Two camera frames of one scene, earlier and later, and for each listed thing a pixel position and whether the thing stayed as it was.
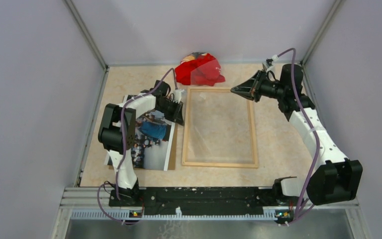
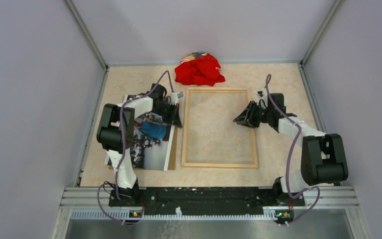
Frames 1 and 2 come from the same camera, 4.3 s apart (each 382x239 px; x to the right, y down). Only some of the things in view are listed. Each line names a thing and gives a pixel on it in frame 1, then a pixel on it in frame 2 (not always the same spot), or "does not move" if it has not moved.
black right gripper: x=246 y=89 → x=248 y=113
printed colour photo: x=153 y=136 does not move
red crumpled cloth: x=199 y=68 does not move
